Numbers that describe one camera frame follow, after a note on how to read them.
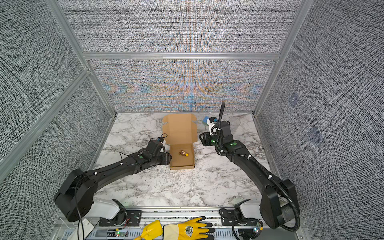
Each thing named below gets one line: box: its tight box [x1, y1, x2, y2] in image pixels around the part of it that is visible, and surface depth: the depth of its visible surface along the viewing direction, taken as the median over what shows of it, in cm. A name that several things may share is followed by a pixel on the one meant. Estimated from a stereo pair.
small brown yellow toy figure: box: [179, 150, 190, 157], surface depth 97 cm
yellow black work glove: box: [163, 216, 216, 240], surface depth 70 cm
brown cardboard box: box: [163, 113, 198, 170], surface depth 95 cm
